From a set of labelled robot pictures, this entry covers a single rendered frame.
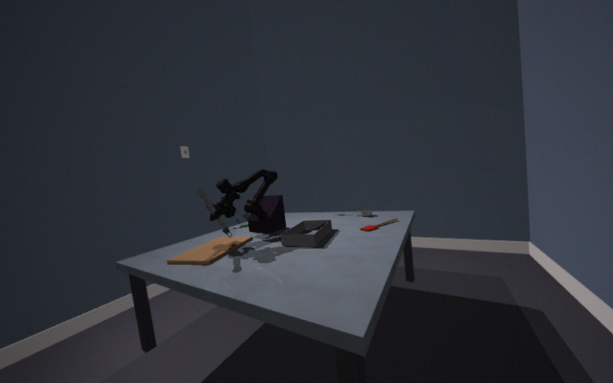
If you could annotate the light brown wooden board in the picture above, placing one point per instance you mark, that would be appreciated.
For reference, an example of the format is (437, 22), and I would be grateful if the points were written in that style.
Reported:
(210, 252)

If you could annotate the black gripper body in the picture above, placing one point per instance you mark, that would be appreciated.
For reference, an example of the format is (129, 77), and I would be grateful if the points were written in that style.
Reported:
(226, 204)

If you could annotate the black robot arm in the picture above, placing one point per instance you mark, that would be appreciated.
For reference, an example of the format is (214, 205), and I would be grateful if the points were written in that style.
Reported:
(251, 206)

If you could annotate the red spatula with wooden handle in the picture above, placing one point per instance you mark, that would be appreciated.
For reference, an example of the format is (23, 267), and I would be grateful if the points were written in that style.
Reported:
(370, 228)

